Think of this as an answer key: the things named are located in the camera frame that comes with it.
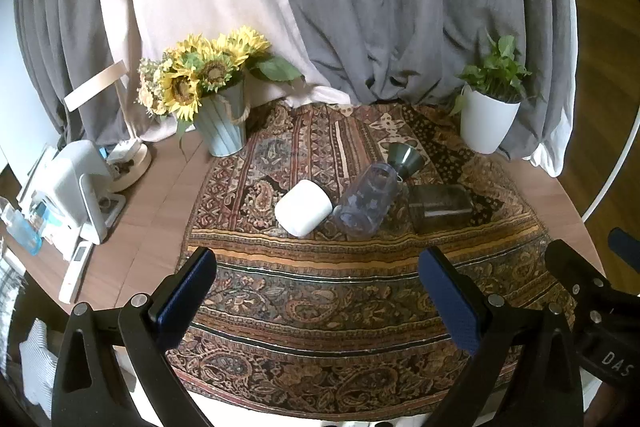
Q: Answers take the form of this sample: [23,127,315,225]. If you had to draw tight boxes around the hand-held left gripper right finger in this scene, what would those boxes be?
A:
[418,247,586,427]

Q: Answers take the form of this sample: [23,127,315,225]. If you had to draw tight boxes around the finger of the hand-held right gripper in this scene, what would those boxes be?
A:
[608,228,640,264]
[545,239,610,314]

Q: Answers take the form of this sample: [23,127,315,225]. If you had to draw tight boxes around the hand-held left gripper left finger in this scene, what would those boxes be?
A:
[51,247,218,427]

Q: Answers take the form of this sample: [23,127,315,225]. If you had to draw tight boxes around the smoky square glass cup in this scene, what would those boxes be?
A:
[408,184,474,236]

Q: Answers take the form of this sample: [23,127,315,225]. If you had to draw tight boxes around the white cup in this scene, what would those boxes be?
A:
[274,179,334,238]

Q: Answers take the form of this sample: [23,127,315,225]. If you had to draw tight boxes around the dark green cone cup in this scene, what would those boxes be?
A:
[386,142,425,182]

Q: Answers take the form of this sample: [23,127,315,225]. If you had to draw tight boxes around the white remote control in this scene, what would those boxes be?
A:
[58,240,95,305]

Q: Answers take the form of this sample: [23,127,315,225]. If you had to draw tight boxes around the paisley patterned cloth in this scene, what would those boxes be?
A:
[167,102,576,423]

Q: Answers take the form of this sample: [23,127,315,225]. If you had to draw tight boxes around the white countertop appliance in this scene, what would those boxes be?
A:
[19,140,127,245]

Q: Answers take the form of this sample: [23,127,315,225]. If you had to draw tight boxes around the white ribbed cloth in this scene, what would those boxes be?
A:
[19,318,59,408]

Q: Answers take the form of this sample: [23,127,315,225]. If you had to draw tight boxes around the pale blue ribbed bucket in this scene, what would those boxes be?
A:
[193,76,251,158]

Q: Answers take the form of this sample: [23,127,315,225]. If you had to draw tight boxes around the white plant pot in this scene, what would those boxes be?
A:
[459,84,521,154]

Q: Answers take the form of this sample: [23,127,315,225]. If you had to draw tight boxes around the green leafy plant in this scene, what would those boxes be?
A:
[449,29,546,116]

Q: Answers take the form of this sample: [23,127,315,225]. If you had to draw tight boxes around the white wooden desk lamp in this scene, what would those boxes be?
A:
[63,60,153,194]

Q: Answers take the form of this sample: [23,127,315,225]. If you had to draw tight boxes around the sunflower bouquet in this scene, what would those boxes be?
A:
[137,25,304,138]

